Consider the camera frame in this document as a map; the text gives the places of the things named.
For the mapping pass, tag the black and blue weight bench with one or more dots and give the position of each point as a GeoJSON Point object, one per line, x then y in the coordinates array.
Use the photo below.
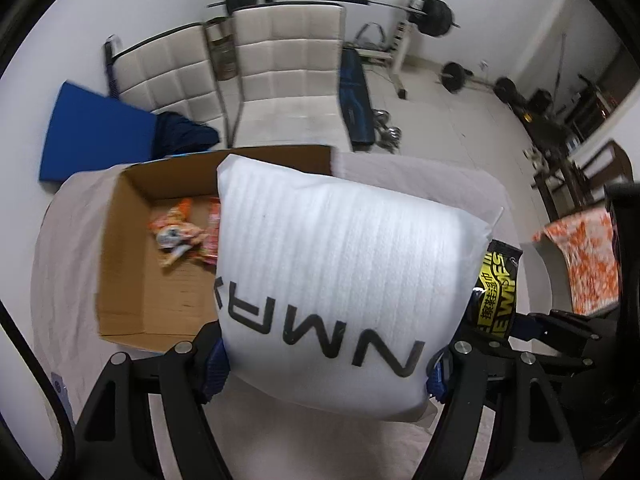
{"type": "Point", "coordinates": [355, 105]}

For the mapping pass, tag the black exercise machine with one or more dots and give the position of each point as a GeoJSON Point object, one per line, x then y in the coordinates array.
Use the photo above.
{"type": "Point", "coordinates": [580, 105]}

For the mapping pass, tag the blue foam mat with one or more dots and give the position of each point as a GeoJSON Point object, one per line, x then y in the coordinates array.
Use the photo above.
{"type": "Point", "coordinates": [95, 130]}

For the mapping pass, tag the red snack packet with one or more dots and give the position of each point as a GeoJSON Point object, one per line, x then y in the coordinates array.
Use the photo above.
{"type": "Point", "coordinates": [212, 240]}

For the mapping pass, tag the long barbell with black plates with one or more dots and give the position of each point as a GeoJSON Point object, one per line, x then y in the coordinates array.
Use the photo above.
{"type": "Point", "coordinates": [435, 15]}

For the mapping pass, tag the white shoes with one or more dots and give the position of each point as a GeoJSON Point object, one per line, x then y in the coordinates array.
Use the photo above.
{"type": "Point", "coordinates": [532, 156]}

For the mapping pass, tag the orange panda snack packet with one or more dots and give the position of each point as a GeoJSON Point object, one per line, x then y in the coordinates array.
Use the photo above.
{"type": "Point", "coordinates": [172, 232]}

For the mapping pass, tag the chrome dumbbell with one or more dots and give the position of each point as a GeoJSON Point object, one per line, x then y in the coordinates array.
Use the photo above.
{"type": "Point", "coordinates": [387, 132]}

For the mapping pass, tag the grey tablecloth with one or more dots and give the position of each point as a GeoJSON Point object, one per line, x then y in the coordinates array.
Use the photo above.
{"type": "Point", "coordinates": [70, 240]}

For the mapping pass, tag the dark wooden chair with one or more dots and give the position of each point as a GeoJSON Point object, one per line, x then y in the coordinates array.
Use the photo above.
{"type": "Point", "coordinates": [615, 160]}

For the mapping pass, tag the short barbell with black plates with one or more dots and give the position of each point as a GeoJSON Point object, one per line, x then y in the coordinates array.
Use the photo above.
{"type": "Point", "coordinates": [455, 76]}

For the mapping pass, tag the dark blue cloth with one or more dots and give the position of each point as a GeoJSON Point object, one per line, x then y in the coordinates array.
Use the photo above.
{"type": "Point", "coordinates": [180, 135]}

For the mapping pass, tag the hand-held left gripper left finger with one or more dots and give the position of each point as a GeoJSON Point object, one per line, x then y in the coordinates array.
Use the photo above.
{"type": "Point", "coordinates": [216, 367]}

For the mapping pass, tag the white barbell rack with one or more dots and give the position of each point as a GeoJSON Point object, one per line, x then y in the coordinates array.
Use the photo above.
{"type": "Point", "coordinates": [405, 50]}

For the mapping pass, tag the orange floral towel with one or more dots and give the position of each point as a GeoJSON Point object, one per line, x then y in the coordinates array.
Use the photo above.
{"type": "Point", "coordinates": [585, 255]}

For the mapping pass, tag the black shoe wipes packet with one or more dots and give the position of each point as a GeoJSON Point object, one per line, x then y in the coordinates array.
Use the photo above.
{"type": "Point", "coordinates": [492, 290]}

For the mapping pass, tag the grey plastic chair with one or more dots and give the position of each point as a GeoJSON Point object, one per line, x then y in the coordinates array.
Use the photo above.
{"type": "Point", "coordinates": [545, 280]}

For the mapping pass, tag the brown carton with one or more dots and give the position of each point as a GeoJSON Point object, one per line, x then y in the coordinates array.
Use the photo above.
{"type": "Point", "coordinates": [222, 55]}

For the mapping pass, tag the white foam packet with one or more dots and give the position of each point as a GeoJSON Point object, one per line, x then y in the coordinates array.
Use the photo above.
{"type": "Point", "coordinates": [340, 270]}

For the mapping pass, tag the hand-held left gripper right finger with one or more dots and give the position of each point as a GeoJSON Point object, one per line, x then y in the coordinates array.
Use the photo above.
{"type": "Point", "coordinates": [436, 377]}

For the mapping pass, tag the white quilted chair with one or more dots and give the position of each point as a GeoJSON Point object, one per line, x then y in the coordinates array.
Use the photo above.
{"type": "Point", "coordinates": [290, 60]}
{"type": "Point", "coordinates": [165, 75]}

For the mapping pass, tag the black round weight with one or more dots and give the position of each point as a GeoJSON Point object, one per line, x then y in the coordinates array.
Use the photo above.
{"type": "Point", "coordinates": [540, 102]}

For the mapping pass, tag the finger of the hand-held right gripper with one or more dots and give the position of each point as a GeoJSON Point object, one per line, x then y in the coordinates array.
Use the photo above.
{"type": "Point", "coordinates": [525, 329]}
{"type": "Point", "coordinates": [565, 347]}

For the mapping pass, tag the cardboard box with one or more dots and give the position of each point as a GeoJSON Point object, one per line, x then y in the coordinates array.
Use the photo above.
{"type": "Point", "coordinates": [145, 300]}

